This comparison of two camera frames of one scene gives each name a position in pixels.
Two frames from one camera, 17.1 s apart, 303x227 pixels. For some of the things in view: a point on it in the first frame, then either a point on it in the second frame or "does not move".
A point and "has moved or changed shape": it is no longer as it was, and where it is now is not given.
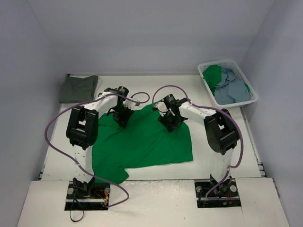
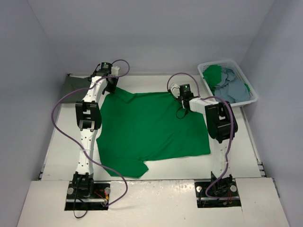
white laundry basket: [227, 84] does not move
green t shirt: [144, 141] has moved or changed shape
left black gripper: [122, 115] -> [111, 84]
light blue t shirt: [230, 90] does not move
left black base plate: [98, 200] does not move
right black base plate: [202, 187] does not move
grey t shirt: [76, 89] does not move
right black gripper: [170, 120] -> [181, 104]
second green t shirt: [212, 74] does not move
